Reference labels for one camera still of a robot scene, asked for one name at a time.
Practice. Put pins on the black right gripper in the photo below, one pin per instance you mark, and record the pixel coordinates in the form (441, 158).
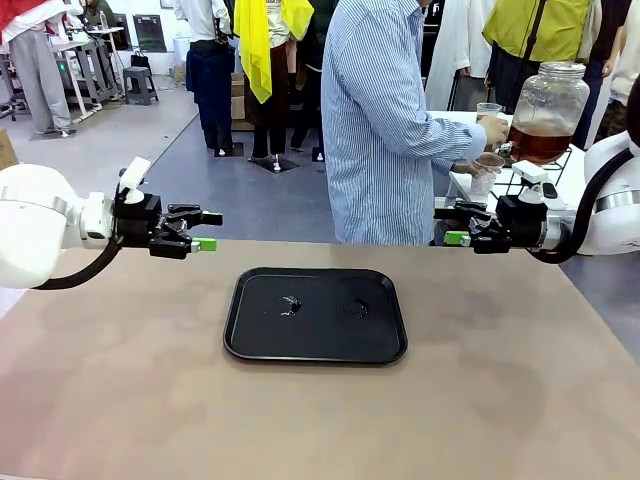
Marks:
(525, 225)

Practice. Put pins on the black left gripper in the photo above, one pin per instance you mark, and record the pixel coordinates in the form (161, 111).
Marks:
(135, 222)

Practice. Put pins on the clear plastic cup with ice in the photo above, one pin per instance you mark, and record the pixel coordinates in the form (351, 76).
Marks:
(484, 182)

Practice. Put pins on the clear plastic drink cup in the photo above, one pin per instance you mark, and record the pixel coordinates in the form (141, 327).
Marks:
(486, 110)

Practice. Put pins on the glass drink dispenser jar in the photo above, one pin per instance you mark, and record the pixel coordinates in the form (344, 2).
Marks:
(550, 110)

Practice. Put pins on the person's right forearm striped sleeve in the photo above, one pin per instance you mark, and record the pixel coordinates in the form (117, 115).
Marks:
(450, 140)

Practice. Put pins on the person's left forearm striped sleeve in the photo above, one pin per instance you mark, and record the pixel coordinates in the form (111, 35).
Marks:
(446, 166)

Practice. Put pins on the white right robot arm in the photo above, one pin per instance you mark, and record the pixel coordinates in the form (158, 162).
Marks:
(615, 200)

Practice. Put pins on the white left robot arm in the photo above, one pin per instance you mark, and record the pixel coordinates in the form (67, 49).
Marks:
(30, 225)

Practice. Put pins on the person's left hand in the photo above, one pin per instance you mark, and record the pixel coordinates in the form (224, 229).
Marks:
(470, 169)

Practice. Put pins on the person's right hand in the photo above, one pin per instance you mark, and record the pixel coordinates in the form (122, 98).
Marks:
(495, 134)

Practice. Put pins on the white side table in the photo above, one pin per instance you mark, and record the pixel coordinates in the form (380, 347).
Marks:
(450, 190)

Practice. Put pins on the brown cardboard box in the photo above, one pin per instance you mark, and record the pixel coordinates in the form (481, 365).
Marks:
(239, 102)
(7, 150)

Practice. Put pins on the person in striped blue shirt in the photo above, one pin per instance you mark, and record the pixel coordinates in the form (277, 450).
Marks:
(370, 125)

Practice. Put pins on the grey plastic stool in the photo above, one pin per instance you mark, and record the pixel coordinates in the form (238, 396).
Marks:
(140, 85)

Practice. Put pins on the mannequin with navy skirt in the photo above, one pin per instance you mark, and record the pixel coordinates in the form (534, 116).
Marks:
(210, 75)

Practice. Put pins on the black plastic serving tray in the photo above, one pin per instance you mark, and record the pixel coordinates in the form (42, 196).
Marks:
(340, 340)

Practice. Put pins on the metal workbench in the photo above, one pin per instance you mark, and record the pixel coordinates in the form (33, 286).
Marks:
(92, 65)

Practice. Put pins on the yellow hanging cloth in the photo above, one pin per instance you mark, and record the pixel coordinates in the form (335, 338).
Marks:
(255, 50)

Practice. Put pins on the black framed board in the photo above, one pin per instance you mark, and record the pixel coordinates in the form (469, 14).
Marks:
(147, 32)

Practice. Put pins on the person in grey trousers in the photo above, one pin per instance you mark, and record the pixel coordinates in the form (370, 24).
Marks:
(37, 75)

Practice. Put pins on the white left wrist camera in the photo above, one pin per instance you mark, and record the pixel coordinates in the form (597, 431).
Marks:
(135, 172)

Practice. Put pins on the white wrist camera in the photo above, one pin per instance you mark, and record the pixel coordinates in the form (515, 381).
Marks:
(530, 174)
(135, 172)

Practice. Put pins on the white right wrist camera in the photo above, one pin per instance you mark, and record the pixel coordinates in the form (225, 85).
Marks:
(530, 174)

